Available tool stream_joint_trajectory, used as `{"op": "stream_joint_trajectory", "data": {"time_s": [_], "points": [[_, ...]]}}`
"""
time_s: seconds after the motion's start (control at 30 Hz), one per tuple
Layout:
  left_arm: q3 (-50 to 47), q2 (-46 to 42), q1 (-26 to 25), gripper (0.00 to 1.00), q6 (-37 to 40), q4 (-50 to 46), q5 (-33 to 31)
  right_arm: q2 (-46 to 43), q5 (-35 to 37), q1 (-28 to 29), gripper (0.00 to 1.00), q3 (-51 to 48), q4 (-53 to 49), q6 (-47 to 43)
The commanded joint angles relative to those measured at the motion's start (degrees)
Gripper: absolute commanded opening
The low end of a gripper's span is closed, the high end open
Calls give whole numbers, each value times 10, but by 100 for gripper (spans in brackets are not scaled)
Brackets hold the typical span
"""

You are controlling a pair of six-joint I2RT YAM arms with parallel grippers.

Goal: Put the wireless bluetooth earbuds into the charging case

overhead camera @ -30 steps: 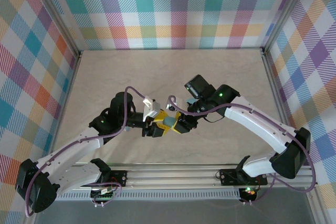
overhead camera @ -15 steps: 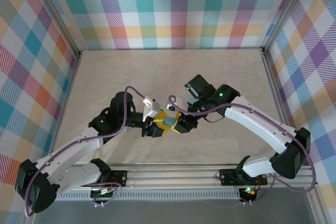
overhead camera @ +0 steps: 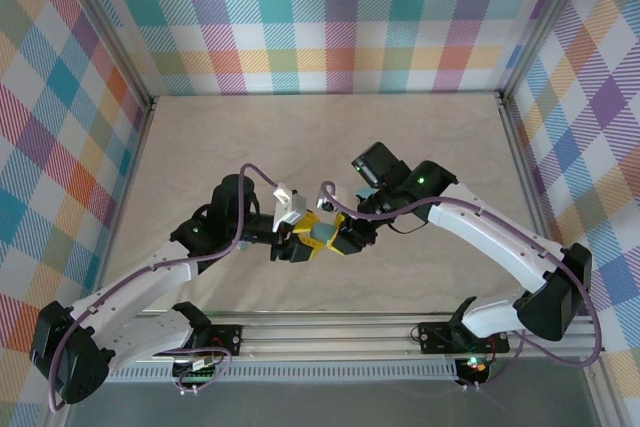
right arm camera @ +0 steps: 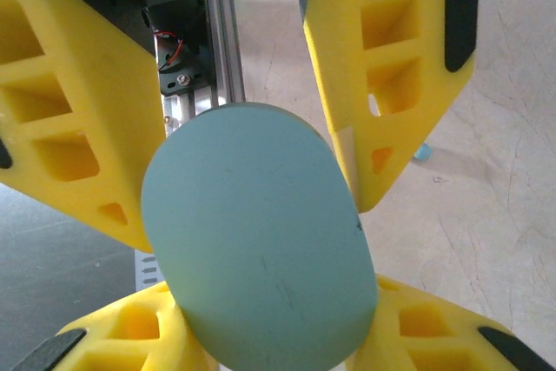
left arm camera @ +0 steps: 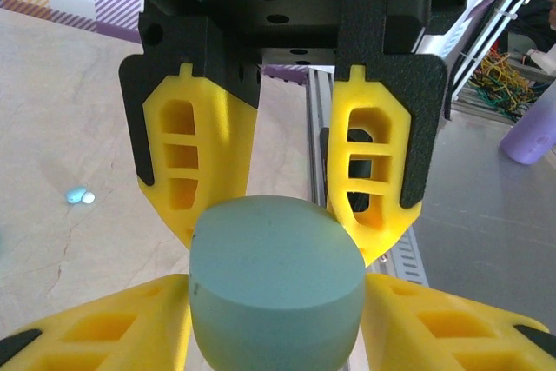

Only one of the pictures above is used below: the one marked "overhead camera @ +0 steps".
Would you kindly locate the controller board with lit LED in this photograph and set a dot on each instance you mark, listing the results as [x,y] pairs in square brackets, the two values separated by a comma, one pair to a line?
[475,366]

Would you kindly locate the long black mount plate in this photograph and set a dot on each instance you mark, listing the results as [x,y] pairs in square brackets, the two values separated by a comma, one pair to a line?
[435,339]

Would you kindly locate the small black mount plate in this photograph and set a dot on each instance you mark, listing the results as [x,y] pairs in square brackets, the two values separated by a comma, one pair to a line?
[227,339]

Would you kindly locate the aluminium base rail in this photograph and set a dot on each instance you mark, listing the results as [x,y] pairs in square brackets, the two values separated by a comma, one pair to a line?
[325,334]

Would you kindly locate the aluminium frame post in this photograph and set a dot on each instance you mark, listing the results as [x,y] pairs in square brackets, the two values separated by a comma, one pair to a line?
[110,32]
[544,22]

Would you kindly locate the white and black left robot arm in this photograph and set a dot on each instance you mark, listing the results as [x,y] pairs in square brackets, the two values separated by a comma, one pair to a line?
[150,282]

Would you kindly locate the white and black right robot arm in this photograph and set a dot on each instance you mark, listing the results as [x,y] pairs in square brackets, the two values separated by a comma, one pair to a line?
[480,232]

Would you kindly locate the controller board green terminals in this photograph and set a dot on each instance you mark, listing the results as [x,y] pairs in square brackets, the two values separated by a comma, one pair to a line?
[197,369]

